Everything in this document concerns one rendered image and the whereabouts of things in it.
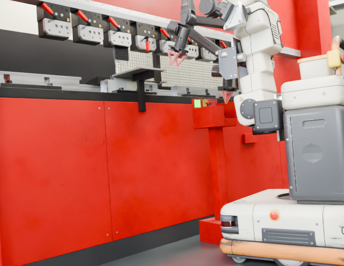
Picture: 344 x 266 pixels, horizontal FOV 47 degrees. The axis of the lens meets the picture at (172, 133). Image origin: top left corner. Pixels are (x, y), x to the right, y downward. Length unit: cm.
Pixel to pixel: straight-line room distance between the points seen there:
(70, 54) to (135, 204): 117
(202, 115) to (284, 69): 202
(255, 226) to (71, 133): 96
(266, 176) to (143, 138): 127
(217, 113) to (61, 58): 113
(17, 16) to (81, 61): 224
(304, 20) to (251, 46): 211
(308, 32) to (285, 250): 269
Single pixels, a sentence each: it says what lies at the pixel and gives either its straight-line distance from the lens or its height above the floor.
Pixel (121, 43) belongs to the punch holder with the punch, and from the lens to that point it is 240.
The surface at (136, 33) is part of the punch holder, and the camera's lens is 251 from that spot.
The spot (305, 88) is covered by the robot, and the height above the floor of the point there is 77.
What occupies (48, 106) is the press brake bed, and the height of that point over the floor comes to 79.
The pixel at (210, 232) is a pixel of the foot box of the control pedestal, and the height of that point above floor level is 6.
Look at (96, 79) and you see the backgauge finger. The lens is 253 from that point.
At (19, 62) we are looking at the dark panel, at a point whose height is 115.
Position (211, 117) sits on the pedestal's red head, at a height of 71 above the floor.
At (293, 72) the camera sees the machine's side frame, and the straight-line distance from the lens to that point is 414.
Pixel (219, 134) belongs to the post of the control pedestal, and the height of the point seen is 61.
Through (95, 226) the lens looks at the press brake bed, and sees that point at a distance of 208.
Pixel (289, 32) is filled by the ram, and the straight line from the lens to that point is 400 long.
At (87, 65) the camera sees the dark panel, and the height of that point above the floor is 118.
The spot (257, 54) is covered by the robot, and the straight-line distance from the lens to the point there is 208.
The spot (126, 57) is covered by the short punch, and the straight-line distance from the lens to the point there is 245.
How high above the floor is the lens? 57
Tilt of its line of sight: 2 degrees up
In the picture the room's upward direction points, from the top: 4 degrees counter-clockwise
